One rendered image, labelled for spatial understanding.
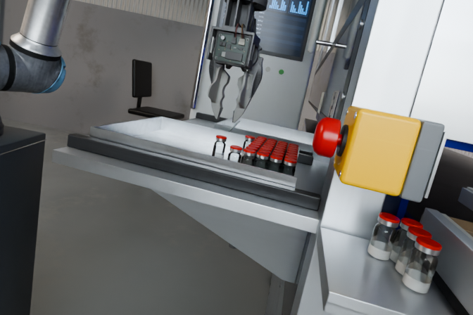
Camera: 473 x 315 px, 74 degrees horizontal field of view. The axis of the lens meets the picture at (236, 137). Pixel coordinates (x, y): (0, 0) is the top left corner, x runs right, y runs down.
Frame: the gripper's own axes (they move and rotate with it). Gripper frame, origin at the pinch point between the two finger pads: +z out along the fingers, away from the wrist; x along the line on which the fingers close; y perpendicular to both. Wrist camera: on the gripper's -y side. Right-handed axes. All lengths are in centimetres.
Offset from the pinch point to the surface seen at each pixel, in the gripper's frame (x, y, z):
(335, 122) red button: 16.5, 24.5, -4.0
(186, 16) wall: -148, -320, -71
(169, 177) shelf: -3.1, 15.5, 9.2
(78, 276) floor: -70, -62, 97
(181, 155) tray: -3.2, 11.7, 6.7
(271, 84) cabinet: -3, -85, -8
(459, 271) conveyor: 29.2, 27.5, 6.2
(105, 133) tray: -16.7, 11.7, 6.3
